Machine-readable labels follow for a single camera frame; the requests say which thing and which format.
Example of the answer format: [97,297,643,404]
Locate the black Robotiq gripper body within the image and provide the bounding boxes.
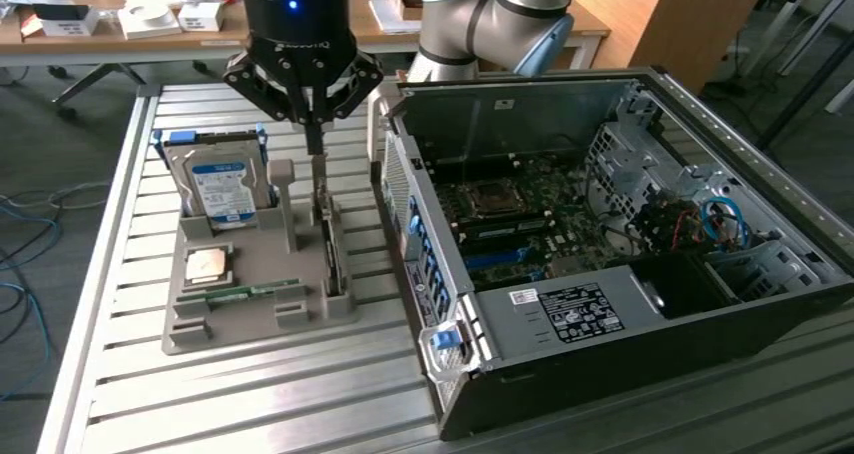
[236,0,360,94]

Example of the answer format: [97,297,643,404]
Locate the black low-profile graphics card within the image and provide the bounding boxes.
[307,153,353,300]

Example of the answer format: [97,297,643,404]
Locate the wooden office desk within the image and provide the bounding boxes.
[0,0,249,70]
[242,0,612,83]

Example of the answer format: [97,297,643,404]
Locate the small white labelled box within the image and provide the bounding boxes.
[176,1,225,33]

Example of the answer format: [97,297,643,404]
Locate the white paper booklet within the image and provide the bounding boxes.
[368,0,423,36]

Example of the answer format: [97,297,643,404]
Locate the white tape roll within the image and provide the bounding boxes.
[126,0,173,25]

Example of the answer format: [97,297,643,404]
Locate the hard disk in blue caddy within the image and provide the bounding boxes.
[150,123,279,231]

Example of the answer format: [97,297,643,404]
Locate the flat white box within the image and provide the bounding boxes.
[117,4,182,41]

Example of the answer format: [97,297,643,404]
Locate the black wheeled stand base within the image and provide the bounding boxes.
[49,61,148,121]

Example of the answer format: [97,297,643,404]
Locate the white labelled cardboard box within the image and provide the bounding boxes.
[36,8,101,38]

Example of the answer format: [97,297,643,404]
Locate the grey plastic parts rack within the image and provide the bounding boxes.
[161,158,363,356]

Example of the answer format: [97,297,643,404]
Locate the silver CPU chip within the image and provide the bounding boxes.
[182,246,233,284]

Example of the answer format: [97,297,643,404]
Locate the installed dark RAM stick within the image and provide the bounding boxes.
[459,216,556,238]

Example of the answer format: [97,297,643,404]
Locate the green loose RAM stick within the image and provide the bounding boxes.
[176,278,305,305]

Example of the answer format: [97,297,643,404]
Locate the blue expansion slot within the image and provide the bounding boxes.
[464,246,533,271]

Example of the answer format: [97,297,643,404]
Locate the perforated metal drive cage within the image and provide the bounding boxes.
[584,121,702,255]

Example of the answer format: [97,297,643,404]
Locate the green motherboard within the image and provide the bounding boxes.
[429,166,641,293]

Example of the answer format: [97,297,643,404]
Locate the blue case side latch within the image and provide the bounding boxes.
[429,326,463,351]

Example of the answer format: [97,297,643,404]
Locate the grey power supply unit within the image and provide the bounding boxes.
[473,266,668,361]

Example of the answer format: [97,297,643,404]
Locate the wooden cabinet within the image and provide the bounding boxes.
[571,0,779,95]

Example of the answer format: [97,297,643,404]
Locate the black open PC case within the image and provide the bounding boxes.
[365,66,854,443]

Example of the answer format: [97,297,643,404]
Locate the grey metal disk bay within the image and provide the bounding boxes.
[703,241,826,305]

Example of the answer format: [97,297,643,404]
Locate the grey floor cable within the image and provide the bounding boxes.
[0,181,112,213]

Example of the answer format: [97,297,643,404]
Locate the red power wire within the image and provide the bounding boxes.
[669,208,702,250]

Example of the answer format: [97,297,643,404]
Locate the blue floor cable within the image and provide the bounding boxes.
[0,193,62,400]

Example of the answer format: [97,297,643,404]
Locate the blue SATA wire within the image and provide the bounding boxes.
[703,196,755,253]

